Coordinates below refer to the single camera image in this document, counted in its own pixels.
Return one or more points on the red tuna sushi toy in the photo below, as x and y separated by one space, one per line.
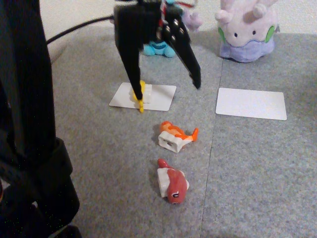
174 183

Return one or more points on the white rectangular card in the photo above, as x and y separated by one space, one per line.
250 104
161 99

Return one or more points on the yellow egg sushi toy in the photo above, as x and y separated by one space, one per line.
146 93

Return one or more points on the purple Goomy plush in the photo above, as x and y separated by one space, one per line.
247 32

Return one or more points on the orange shrimp sushi toy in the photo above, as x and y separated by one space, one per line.
173 138

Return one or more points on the blue Wooper plush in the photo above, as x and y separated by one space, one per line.
154 49

